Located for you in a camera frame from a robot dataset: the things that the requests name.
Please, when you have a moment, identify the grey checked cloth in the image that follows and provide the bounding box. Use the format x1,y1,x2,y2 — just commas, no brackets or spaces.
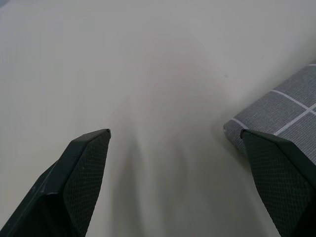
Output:
223,63,316,166

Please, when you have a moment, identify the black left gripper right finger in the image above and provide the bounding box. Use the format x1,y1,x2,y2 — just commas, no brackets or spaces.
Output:
239,128,316,237

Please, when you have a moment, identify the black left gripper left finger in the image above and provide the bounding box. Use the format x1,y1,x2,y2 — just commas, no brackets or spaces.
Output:
0,128,112,237

